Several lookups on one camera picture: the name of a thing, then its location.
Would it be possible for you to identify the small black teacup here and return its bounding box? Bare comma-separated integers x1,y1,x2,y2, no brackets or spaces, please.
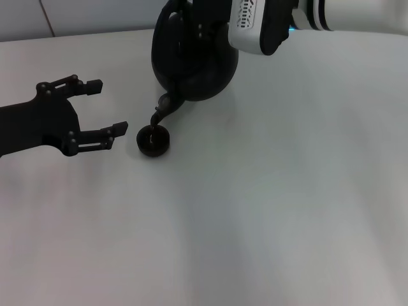
136,124,171,157

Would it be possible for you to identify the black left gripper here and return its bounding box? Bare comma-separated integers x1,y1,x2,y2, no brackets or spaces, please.
0,74,129,159

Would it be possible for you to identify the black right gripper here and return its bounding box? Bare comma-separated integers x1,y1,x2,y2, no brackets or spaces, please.
191,0,233,42

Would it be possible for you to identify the black round teapot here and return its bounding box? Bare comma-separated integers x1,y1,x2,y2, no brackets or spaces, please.
149,0,240,128

